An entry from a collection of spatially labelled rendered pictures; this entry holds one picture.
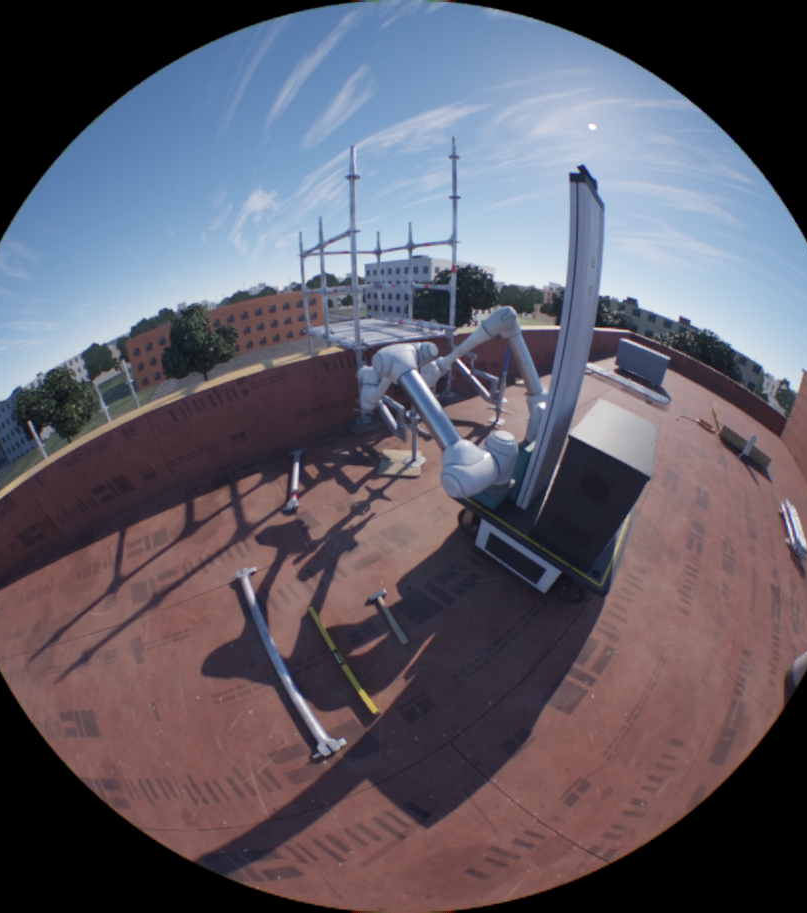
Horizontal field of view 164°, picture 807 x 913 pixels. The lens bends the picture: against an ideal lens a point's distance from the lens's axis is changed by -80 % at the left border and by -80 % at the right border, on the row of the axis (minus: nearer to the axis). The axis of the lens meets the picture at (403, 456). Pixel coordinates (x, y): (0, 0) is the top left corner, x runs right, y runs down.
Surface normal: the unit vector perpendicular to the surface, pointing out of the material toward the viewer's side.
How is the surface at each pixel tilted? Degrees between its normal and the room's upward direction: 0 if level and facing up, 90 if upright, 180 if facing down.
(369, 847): 0
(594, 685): 0
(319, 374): 90
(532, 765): 0
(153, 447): 90
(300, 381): 90
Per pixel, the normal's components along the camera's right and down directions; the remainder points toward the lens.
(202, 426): 0.57, 0.47
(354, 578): 0.00, -0.81
